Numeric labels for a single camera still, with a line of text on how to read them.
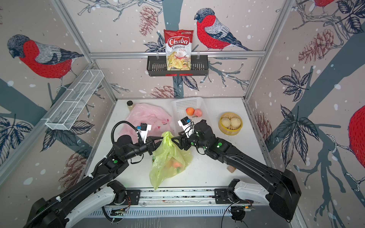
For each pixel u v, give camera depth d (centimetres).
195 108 109
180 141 62
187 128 61
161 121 106
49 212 39
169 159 73
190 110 106
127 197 73
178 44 85
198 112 104
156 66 95
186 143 62
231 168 78
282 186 40
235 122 98
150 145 63
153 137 67
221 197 73
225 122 98
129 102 107
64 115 72
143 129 64
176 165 80
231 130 97
